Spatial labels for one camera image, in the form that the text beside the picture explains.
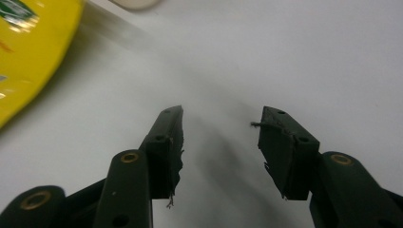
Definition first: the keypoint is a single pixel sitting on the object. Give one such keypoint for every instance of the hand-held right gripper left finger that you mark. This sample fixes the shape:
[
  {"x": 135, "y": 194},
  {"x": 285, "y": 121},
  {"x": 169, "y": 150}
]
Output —
[{"x": 163, "y": 158}]

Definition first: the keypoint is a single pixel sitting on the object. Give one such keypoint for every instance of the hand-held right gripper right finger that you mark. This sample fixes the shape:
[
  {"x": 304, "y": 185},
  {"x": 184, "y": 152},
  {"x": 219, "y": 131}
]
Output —
[{"x": 290, "y": 155}]

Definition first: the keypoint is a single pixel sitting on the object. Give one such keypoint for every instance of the white round object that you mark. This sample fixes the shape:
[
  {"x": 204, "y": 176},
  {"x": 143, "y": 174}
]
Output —
[{"x": 134, "y": 3}]

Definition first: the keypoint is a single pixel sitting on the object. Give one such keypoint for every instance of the yellow snack packet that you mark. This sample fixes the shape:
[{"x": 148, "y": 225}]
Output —
[{"x": 30, "y": 47}]

